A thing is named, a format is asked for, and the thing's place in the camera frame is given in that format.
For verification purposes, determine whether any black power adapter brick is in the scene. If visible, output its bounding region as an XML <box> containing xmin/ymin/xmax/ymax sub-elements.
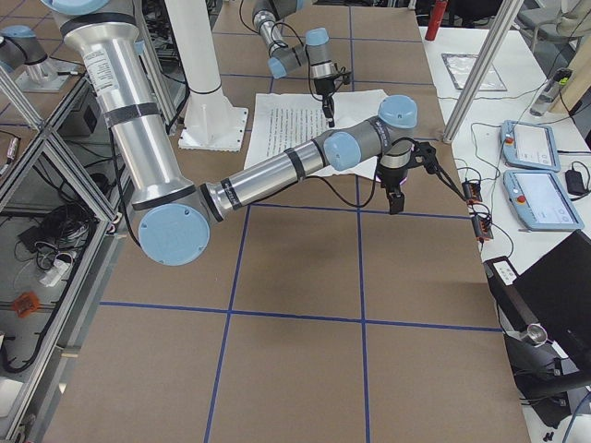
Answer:
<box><xmin>565</xmin><ymin>169</ymin><xmax>587</xmax><ymax>197</ymax></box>

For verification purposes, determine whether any lower orange black adapter box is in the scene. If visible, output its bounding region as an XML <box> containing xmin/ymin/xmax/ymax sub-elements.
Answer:
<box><xmin>471</xmin><ymin>213</ymin><xmax>494</xmax><ymax>244</ymax></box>

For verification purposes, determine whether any red bottle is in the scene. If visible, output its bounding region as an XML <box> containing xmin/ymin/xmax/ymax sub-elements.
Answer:
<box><xmin>425</xmin><ymin>0</ymin><xmax>448</xmax><ymax>42</ymax></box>

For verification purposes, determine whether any silver metal cup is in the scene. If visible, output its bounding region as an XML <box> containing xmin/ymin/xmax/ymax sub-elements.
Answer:
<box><xmin>525</xmin><ymin>323</ymin><xmax>549</xmax><ymax>347</ymax></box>

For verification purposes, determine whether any upper blue teach pendant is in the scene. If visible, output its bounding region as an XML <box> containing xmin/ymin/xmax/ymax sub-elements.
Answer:
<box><xmin>501</xmin><ymin>120</ymin><xmax>561</xmax><ymax>172</ymax></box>

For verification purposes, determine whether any grey control box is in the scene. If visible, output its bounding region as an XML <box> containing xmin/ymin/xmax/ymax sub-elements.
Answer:
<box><xmin>58</xmin><ymin>89</ymin><xmax>101</xmax><ymax>138</ymax></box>

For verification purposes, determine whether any aluminium frame post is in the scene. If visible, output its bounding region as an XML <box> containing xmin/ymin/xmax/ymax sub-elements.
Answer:
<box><xmin>442</xmin><ymin>0</ymin><xmax>524</xmax><ymax>144</ymax></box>

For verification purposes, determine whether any silver foil tray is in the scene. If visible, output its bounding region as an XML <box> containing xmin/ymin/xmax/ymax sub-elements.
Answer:
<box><xmin>440</xmin><ymin>52</ymin><xmax>507</xmax><ymax>91</ymax></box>

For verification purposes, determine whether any white long-sleeve printed shirt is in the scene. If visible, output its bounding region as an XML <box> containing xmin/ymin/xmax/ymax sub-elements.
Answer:
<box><xmin>244</xmin><ymin>90</ymin><xmax>387</xmax><ymax>168</ymax></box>

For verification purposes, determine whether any white camera mast column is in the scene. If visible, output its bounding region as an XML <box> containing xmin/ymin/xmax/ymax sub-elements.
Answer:
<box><xmin>165</xmin><ymin>0</ymin><xmax>232</xmax><ymax>125</ymax></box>

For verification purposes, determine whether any black laptop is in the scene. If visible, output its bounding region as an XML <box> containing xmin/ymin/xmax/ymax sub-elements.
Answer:
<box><xmin>515</xmin><ymin>230</ymin><xmax>590</xmax><ymax>366</ymax></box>

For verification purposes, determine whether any blue teach pendant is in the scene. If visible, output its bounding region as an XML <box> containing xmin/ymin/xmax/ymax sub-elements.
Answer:
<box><xmin>502</xmin><ymin>170</ymin><xmax>585</xmax><ymax>232</ymax></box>
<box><xmin>501</xmin><ymin>120</ymin><xmax>561</xmax><ymax>172</ymax></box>

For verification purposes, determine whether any white power strip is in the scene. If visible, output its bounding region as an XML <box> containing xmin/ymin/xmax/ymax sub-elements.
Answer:
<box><xmin>39</xmin><ymin>256</ymin><xmax>72</xmax><ymax>287</ymax></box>

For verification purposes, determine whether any upper orange black adapter box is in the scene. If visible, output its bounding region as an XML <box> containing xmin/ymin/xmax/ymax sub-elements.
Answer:
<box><xmin>462</xmin><ymin>180</ymin><xmax>483</xmax><ymax>205</ymax></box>

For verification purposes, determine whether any orange plastic part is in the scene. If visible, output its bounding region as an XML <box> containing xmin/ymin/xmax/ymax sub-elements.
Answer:
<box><xmin>11</xmin><ymin>292</ymin><xmax>41</xmax><ymax>318</ymax></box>

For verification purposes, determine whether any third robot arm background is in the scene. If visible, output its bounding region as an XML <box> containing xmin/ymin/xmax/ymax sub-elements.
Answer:
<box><xmin>1</xmin><ymin>25</ymin><xmax>68</xmax><ymax>92</ymax></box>

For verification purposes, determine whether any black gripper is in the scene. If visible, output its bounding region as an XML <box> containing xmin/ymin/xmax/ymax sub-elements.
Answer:
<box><xmin>311</xmin><ymin>66</ymin><xmax>352</xmax><ymax>128</ymax></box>
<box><xmin>377</xmin><ymin>140</ymin><xmax>436</xmax><ymax>215</ymax></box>

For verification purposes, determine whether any lower blue teach pendant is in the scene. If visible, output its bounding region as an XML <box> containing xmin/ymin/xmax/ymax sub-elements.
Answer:
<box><xmin>502</xmin><ymin>170</ymin><xmax>585</xmax><ymax>232</ymax></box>

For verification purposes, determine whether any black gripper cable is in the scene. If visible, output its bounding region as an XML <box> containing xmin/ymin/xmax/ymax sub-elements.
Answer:
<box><xmin>313</xmin><ymin>156</ymin><xmax>467</xmax><ymax>210</ymax></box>

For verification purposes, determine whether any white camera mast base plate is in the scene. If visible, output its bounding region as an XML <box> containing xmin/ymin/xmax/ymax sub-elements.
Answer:
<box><xmin>178</xmin><ymin>105</ymin><xmax>248</xmax><ymax>152</ymax></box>

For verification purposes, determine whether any orange black adapter box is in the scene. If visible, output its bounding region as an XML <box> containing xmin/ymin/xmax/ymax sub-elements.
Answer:
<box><xmin>471</xmin><ymin>213</ymin><xmax>494</xmax><ymax>244</ymax></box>
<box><xmin>462</xmin><ymin>180</ymin><xmax>483</xmax><ymax>205</ymax></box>

